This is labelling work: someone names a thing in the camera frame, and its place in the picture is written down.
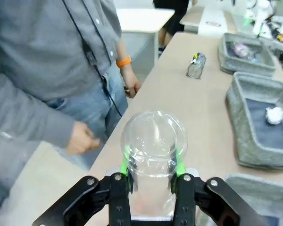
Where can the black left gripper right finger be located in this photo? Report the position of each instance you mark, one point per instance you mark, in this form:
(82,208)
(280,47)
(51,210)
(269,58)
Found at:
(186,200)

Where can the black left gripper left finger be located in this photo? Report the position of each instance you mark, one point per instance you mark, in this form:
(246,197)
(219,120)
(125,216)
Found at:
(118,200)

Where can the clear plastic cup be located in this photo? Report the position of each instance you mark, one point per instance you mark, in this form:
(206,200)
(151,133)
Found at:
(153,141)

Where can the white paper ball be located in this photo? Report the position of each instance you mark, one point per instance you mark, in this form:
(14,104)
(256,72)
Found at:
(274,115)

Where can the crushed black soda can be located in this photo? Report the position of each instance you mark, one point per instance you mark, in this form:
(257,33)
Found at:
(196,67)

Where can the crushed clear plastic bottle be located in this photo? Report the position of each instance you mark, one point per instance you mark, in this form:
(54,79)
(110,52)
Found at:
(241,49)

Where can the person's right forearm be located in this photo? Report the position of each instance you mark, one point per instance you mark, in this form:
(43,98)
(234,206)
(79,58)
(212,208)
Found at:
(26,113)

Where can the person's left forearm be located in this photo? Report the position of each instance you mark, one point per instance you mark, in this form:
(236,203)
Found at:
(123,50)

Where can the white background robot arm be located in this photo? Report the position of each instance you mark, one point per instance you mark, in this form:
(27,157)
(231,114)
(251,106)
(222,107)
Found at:
(259,14)

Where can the person's right hand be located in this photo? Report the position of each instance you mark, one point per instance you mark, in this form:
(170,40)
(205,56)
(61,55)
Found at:
(81,139)

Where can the person's left hand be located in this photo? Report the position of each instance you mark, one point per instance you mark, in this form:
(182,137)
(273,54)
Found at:
(132,82)

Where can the grey fabric basket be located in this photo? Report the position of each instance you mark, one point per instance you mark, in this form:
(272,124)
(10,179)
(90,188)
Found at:
(245,141)
(245,66)
(261,188)

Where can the orange wrist watch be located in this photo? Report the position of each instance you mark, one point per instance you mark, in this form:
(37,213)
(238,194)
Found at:
(123,62)

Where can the person in grey shirt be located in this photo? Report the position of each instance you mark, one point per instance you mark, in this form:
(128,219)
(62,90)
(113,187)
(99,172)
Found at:
(49,47)

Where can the white panel with target logo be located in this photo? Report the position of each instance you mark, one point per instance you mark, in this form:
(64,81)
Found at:
(214,22)

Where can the white table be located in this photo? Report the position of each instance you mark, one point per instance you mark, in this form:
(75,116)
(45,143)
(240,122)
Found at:
(143,21)

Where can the person in black shirt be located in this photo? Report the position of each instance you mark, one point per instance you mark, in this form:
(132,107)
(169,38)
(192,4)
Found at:
(169,16)

